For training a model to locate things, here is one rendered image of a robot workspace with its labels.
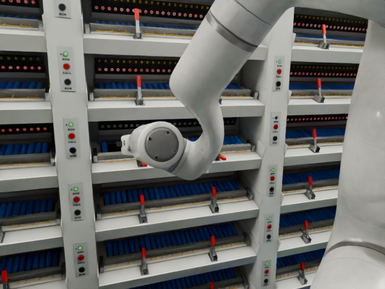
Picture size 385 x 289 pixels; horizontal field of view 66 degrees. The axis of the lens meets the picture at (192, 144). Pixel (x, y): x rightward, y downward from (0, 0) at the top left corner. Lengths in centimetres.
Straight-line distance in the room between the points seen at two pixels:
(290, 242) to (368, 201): 100
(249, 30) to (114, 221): 81
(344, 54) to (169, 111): 72
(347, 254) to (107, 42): 79
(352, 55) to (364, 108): 97
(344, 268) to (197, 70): 33
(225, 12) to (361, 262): 37
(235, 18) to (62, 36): 61
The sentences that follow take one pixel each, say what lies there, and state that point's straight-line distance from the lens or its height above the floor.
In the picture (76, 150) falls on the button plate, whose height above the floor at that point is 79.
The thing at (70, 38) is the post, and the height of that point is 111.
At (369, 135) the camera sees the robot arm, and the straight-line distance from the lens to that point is 39.
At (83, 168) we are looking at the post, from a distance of 97.
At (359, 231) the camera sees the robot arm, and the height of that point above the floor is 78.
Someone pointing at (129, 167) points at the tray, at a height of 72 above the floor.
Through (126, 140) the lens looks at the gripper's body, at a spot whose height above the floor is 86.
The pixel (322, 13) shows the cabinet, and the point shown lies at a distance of 153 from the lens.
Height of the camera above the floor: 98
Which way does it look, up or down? 11 degrees down
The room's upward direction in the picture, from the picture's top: straight up
